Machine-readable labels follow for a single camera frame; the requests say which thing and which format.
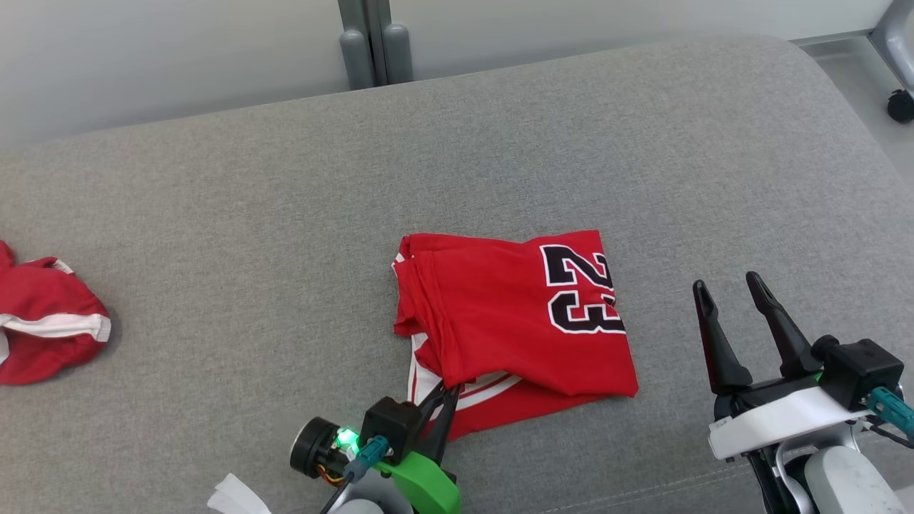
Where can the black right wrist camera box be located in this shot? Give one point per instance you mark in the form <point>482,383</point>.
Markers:
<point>860,371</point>

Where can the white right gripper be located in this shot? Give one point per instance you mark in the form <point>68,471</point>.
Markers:
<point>771,421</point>

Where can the red white jersey shirt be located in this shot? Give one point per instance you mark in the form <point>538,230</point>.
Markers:
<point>500,314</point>

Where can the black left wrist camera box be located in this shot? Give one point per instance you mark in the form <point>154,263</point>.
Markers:
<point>389,428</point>

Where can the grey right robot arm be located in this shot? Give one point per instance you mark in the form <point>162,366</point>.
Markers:
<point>842,482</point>

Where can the grey fabric sofa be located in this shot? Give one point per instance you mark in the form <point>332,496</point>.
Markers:
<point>250,214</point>

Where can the red white bulls shorts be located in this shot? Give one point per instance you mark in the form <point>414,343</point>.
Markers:
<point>43,307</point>

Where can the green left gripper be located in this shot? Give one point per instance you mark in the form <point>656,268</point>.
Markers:
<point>428,489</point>

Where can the white paper label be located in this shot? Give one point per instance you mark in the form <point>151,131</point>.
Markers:
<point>235,496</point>

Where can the grey partition post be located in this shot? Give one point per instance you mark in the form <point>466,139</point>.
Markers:
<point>375,43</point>

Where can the black round left gripper motor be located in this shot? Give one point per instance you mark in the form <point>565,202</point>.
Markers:
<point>314,446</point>

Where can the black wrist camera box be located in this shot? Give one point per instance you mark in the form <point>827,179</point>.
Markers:
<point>860,371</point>
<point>389,428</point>

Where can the grey chair leg with caster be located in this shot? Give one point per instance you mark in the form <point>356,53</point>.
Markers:
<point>900,50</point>

